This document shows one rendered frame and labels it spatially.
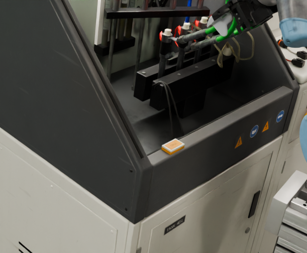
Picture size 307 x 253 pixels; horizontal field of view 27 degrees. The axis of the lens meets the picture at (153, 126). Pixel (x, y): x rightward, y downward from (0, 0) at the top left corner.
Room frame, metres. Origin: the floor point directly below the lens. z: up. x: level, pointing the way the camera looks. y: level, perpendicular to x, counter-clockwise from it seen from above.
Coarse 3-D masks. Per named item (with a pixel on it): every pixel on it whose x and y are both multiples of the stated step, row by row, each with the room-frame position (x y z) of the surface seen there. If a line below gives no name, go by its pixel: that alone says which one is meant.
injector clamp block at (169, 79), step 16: (176, 64) 1.66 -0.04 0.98; (192, 64) 1.72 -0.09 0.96; (208, 64) 1.69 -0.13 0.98; (224, 64) 1.74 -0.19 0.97; (144, 80) 1.55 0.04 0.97; (160, 80) 1.54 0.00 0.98; (176, 80) 1.56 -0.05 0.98; (192, 80) 1.62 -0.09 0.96; (208, 80) 1.68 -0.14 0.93; (224, 80) 1.75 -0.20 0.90; (144, 96) 1.55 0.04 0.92; (160, 96) 1.51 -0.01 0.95; (176, 96) 1.57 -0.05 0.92; (192, 96) 1.63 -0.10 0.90; (192, 112) 1.64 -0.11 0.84
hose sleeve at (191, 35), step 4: (196, 32) 1.52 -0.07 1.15; (200, 32) 1.50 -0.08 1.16; (204, 32) 1.50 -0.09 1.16; (184, 36) 1.54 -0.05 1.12; (188, 36) 1.53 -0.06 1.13; (192, 36) 1.52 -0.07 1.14; (196, 36) 1.51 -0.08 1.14; (200, 36) 1.51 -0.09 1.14; (204, 36) 1.50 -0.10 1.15; (184, 40) 1.53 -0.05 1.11; (188, 40) 1.53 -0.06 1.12
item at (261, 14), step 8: (232, 0) 1.39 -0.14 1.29; (240, 0) 1.39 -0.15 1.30; (256, 0) 1.33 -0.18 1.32; (232, 8) 1.40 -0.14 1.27; (240, 8) 1.38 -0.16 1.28; (248, 8) 1.38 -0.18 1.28; (256, 8) 1.37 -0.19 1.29; (264, 8) 1.34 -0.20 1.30; (272, 8) 1.35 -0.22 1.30; (240, 16) 1.38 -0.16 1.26; (248, 16) 1.37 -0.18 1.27; (256, 16) 1.36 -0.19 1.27; (264, 16) 1.34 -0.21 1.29; (272, 16) 1.40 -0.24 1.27; (240, 24) 1.38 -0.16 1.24; (248, 24) 1.36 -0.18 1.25; (256, 24) 1.36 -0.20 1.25; (240, 32) 1.38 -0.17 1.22
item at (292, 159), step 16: (272, 32) 1.98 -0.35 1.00; (304, 96) 1.74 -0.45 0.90; (304, 112) 1.76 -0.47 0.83; (288, 128) 1.70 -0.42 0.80; (288, 144) 1.72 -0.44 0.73; (288, 160) 1.75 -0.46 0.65; (304, 160) 1.86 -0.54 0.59; (288, 176) 1.78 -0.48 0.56; (272, 192) 1.71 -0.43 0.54; (272, 240) 1.81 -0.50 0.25
